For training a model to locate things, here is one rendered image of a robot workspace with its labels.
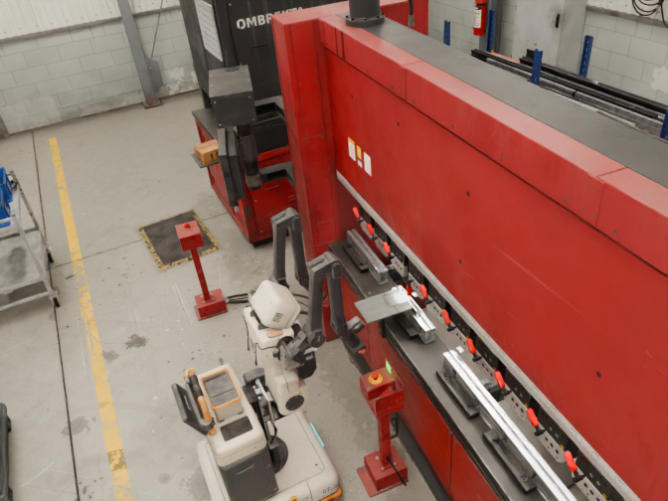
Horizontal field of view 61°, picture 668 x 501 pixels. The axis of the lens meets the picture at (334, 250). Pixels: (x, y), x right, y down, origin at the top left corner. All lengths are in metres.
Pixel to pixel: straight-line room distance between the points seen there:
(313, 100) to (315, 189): 0.56
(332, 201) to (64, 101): 6.46
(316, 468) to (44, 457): 1.86
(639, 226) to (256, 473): 2.18
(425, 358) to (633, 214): 1.68
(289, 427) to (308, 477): 0.35
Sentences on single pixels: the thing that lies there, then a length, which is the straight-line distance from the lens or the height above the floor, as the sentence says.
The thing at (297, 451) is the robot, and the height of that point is 0.28.
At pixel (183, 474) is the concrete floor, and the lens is 3.84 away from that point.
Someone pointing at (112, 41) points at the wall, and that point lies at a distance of 9.37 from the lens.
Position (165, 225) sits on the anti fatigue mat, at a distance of 6.10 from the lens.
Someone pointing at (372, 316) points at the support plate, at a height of 1.00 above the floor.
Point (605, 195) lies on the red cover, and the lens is 1.58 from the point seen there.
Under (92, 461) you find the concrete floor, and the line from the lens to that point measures 4.14.
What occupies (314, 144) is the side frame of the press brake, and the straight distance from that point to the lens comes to 3.43.
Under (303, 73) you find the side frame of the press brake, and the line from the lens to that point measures 3.27.
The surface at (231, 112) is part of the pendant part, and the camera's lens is 3.40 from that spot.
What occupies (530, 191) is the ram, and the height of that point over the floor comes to 2.12.
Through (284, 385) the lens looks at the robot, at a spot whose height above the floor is 0.88.
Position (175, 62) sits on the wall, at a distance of 9.58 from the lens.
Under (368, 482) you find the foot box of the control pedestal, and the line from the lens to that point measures 3.58.
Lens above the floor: 3.04
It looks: 35 degrees down
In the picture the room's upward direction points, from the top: 6 degrees counter-clockwise
